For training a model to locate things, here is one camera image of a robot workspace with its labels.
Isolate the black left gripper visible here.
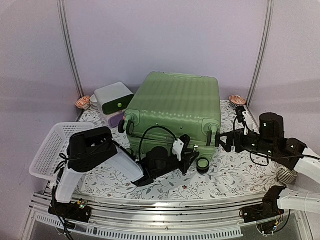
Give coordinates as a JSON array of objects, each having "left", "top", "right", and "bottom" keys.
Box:
[{"left": 153, "top": 149, "right": 200, "bottom": 179}]

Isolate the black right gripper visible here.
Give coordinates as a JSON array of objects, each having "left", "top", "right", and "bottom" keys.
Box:
[{"left": 215, "top": 128, "right": 277, "bottom": 157}]

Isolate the green hard-shell suitcase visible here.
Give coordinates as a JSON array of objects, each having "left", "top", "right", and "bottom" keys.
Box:
[{"left": 118, "top": 71, "right": 222, "bottom": 162}]

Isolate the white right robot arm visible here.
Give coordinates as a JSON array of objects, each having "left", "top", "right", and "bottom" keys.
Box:
[{"left": 215, "top": 106, "right": 320, "bottom": 218}]

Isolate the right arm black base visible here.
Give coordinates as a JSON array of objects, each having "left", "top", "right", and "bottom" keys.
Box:
[{"left": 241, "top": 186, "right": 285, "bottom": 223}]

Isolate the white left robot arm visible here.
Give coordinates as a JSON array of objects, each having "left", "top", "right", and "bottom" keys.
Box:
[{"left": 53, "top": 127, "right": 200, "bottom": 217}]

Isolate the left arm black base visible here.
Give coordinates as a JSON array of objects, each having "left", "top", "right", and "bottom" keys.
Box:
[{"left": 48, "top": 198, "right": 93, "bottom": 223}]

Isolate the floral white table mat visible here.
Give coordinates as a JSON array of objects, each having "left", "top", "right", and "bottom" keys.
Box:
[{"left": 56, "top": 100, "right": 279, "bottom": 202}]

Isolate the white ribbed round object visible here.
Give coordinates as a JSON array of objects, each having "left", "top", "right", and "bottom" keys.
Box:
[{"left": 276, "top": 166, "right": 298, "bottom": 185}]

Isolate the purple drawer box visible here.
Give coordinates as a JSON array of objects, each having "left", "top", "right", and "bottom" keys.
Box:
[{"left": 106, "top": 110, "right": 125, "bottom": 128}]

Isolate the white green drawer box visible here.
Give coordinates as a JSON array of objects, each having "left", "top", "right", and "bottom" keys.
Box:
[{"left": 94, "top": 82, "right": 134, "bottom": 115}]

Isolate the white perforated plastic basket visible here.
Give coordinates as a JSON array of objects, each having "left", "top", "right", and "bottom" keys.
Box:
[{"left": 29, "top": 122, "right": 95, "bottom": 181}]

